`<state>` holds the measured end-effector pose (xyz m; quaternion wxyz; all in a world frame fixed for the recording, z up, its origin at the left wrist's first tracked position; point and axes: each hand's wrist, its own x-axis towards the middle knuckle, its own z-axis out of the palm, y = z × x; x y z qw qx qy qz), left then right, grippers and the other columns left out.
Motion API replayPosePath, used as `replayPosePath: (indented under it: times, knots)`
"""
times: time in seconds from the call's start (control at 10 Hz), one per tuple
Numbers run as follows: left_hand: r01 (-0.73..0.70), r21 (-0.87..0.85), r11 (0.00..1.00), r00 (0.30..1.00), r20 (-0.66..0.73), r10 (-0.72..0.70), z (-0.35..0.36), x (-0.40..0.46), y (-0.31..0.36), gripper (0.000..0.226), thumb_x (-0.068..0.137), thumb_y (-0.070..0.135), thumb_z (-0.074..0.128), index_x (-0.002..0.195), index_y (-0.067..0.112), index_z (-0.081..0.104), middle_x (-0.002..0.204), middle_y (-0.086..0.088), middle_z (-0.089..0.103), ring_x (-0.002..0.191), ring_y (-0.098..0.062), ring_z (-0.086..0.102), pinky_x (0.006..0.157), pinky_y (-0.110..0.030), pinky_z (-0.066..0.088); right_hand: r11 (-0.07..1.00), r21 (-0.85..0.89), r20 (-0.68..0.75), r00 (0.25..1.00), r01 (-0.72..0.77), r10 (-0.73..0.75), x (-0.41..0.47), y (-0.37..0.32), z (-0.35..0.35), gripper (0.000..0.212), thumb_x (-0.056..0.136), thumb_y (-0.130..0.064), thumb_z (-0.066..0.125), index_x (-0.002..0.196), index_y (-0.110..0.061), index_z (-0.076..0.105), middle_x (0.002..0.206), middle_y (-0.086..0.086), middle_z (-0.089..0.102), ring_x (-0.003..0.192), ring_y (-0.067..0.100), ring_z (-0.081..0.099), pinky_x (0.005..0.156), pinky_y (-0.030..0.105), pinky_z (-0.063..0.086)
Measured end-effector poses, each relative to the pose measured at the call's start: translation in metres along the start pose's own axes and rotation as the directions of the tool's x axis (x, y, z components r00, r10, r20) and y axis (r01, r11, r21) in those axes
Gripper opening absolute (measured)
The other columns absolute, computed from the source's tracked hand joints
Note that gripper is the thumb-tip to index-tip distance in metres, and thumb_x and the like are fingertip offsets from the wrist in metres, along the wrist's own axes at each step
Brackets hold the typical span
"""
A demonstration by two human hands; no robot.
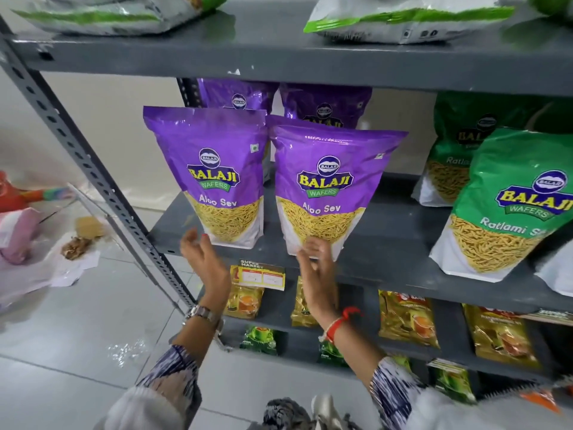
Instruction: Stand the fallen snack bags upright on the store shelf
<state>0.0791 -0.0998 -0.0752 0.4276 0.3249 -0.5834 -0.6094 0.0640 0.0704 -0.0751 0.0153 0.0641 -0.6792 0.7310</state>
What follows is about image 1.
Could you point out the yellow tea packet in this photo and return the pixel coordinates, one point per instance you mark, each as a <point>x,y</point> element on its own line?
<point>407,320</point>
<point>499,335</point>
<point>244,302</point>
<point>302,311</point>

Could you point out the tan square block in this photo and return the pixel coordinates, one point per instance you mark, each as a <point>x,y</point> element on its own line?
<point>89,227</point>

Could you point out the person's left fingers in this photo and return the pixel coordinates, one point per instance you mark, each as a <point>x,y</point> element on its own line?
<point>193,244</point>

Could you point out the orange packet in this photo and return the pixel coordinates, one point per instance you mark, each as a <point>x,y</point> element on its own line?
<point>539,398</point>

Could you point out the colourful toy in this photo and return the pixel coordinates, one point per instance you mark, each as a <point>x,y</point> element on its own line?
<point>22,194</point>

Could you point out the person's right fingers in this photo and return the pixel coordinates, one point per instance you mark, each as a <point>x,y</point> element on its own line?
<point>315,255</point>

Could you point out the purple snack packet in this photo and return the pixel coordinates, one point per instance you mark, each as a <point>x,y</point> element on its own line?
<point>326,105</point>
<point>331,174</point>
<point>215,147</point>
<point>237,93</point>

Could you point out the person's patterned clothing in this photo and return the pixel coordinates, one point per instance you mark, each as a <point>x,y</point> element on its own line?
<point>309,416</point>

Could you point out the person's left forearm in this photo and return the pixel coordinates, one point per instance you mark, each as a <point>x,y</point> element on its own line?
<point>179,367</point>

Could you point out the brown dried scraps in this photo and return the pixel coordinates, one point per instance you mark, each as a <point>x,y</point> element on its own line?
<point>76,248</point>

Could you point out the white green striped packet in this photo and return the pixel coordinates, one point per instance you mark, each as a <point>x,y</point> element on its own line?
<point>403,20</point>
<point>112,15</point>

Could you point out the person's right hand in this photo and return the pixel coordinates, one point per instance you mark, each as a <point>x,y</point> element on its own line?
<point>320,286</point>

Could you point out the green snack packet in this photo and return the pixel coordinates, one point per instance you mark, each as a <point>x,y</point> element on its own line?
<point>510,196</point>
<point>452,147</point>

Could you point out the grey metal shelf rack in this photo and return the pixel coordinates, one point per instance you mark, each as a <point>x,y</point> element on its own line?
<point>268,51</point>

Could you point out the person's right forearm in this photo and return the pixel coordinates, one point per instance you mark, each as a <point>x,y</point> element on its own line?
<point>358,349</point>

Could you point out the silver wristwatch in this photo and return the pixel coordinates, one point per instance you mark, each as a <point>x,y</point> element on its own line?
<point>203,314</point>

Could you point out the pink plastic bag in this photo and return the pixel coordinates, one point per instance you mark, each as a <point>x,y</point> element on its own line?
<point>18,235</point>

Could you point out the white snack packet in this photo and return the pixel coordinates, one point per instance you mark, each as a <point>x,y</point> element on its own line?
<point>557,270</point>

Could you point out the white paper sheet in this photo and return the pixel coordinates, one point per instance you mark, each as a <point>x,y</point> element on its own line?
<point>71,270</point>

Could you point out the green tea packet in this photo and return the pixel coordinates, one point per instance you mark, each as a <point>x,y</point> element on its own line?
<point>331,353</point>
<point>452,380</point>
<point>259,340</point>

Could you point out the person's left hand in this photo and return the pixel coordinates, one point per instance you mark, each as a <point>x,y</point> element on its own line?
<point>210,275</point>

